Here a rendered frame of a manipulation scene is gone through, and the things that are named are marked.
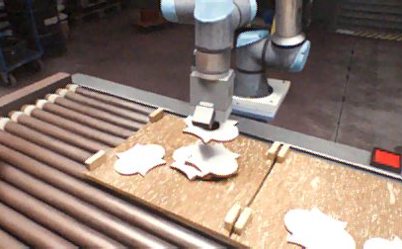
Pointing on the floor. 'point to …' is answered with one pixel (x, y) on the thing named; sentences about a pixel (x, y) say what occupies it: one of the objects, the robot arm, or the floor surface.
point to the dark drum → (20, 26)
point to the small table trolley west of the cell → (1, 51)
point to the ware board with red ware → (150, 20)
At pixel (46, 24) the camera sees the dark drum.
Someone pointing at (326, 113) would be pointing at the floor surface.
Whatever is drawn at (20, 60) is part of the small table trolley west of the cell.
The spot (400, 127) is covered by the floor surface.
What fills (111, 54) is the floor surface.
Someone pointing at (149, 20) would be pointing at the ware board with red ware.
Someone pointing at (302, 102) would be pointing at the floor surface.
